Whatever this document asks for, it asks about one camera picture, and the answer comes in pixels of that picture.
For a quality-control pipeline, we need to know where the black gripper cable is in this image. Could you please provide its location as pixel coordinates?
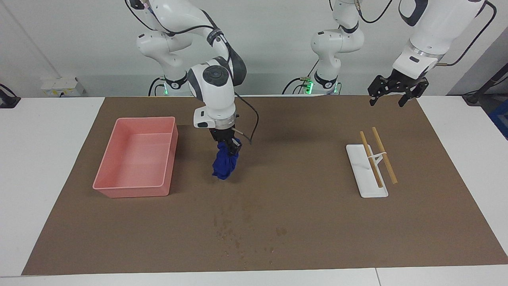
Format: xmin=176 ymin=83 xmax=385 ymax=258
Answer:
xmin=353 ymin=0 xmax=497 ymax=67
xmin=125 ymin=0 xmax=260 ymax=144

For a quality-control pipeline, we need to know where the wooden dowel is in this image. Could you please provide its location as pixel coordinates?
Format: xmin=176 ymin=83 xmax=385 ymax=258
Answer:
xmin=360 ymin=131 xmax=384 ymax=188
xmin=372 ymin=127 xmax=398 ymax=184

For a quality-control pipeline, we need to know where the white socket box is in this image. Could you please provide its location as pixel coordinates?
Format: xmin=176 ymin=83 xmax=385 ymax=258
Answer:
xmin=41 ymin=77 xmax=85 ymax=97

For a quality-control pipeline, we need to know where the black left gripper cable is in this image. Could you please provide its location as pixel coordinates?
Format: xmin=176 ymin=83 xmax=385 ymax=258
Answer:
xmin=353 ymin=0 xmax=497 ymax=67

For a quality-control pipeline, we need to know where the pink plastic bin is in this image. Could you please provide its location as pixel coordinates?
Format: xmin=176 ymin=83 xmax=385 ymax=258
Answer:
xmin=92 ymin=116 xmax=179 ymax=198

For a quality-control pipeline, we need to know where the black stand leg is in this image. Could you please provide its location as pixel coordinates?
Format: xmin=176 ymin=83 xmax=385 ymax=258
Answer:
xmin=462 ymin=64 xmax=508 ymax=106

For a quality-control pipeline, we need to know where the brown table mat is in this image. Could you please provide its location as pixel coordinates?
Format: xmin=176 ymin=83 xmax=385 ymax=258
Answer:
xmin=22 ymin=95 xmax=508 ymax=276

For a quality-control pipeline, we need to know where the blue crate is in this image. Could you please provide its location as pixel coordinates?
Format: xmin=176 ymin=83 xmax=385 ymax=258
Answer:
xmin=489 ymin=99 xmax=508 ymax=139

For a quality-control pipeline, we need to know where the black clamp foot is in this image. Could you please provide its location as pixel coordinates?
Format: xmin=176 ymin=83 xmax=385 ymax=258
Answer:
xmin=0 ymin=83 xmax=21 ymax=108

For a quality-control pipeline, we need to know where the white rack base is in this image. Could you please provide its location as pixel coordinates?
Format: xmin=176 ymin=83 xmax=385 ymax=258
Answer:
xmin=346 ymin=144 xmax=389 ymax=198

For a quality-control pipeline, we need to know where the black base cable bundle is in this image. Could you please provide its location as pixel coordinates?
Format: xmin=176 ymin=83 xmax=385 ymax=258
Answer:
xmin=282 ymin=59 xmax=320 ymax=95

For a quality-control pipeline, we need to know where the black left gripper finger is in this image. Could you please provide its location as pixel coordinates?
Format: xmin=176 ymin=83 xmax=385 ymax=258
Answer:
xmin=368 ymin=76 xmax=389 ymax=107
xmin=398 ymin=79 xmax=429 ymax=108

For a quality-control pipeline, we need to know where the blue towel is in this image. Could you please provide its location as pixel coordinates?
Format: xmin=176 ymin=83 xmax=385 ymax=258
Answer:
xmin=212 ymin=137 xmax=242 ymax=180

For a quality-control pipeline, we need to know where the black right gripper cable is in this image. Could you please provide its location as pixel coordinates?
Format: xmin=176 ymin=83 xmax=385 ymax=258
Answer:
xmin=125 ymin=0 xmax=260 ymax=144

